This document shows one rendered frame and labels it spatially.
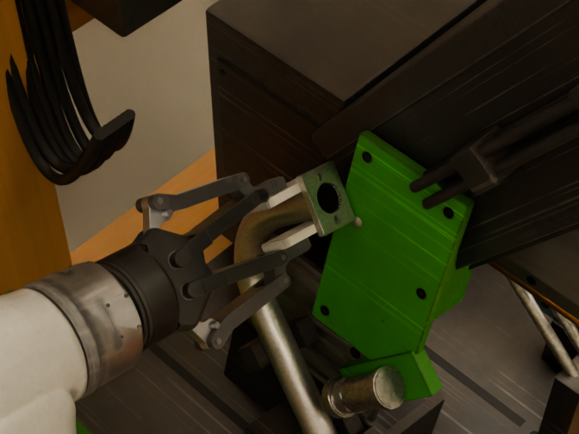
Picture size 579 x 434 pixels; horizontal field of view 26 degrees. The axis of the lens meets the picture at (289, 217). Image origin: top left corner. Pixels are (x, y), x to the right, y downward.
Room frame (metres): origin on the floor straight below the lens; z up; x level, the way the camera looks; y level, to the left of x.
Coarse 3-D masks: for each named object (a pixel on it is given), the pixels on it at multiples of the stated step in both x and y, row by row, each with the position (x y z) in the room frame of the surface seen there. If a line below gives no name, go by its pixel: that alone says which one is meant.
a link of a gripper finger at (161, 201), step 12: (216, 180) 0.67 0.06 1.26; (228, 180) 0.67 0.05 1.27; (240, 180) 0.67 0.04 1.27; (180, 192) 0.66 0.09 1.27; (192, 192) 0.64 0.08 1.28; (204, 192) 0.65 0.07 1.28; (216, 192) 0.65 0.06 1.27; (228, 192) 0.66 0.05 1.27; (156, 204) 0.62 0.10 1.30; (168, 204) 0.62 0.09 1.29; (180, 204) 0.63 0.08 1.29; (192, 204) 0.63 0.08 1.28
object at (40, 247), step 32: (0, 0) 0.79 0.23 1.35; (0, 32) 0.78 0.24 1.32; (0, 64) 0.78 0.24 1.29; (0, 96) 0.77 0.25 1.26; (0, 128) 0.77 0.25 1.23; (0, 160) 0.76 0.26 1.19; (32, 160) 0.78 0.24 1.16; (0, 192) 0.76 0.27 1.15; (32, 192) 0.78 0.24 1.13; (0, 224) 0.75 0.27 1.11; (32, 224) 0.77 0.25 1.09; (0, 256) 0.74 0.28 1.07; (32, 256) 0.77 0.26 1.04; (64, 256) 0.79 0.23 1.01; (0, 288) 0.74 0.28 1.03
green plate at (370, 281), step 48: (384, 144) 0.70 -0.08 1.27; (384, 192) 0.68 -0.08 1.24; (432, 192) 0.66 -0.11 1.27; (336, 240) 0.69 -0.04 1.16; (384, 240) 0.66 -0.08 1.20; (432, 240) 0.64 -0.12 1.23; (336, 288) 0.67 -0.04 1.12; (384, 288) 0.65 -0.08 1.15; (432, 288) 0.62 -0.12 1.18; (384, 336) 0.63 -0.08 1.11
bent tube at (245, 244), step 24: (312, 192) 0.68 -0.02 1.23; (336, 192) 0.70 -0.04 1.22; (264, 216) 0.71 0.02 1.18; (288, 216) 0.69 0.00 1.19; (312, 216) 0.67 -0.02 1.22; (336, 216) 0.68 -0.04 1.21; (240, 240) 0.71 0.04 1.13; (264, 240) 0.71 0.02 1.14; (240, 288) 0.70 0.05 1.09; (264, 312) 0.68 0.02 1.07; (264, 336) 0.66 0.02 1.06; (288, 336) 0.66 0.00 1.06; (288, 360) 0.64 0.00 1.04; (288, 384) 0.63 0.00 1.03; (312, 384) 0.63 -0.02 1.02; (312, 408) 0.61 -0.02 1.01; (312, 432) 0.59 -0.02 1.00; (336, 432) 0.60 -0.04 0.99
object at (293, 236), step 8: (304, 224) 0.68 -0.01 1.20; (312, 224) 0.67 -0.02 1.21; (288, 232) 0.67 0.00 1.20; (296, 232) 0.66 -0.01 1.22; (304, 232) 0.66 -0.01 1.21; (312, 232) 0.66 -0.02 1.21; (272, 240) 0.66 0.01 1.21; (280, 240) 0.65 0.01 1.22; (288, 240) 0.65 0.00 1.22; (296, 240) 0.65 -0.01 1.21; (264, 248) 0.65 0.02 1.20; (272, 248) 0.65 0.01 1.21; (280, 248) 0.64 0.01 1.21
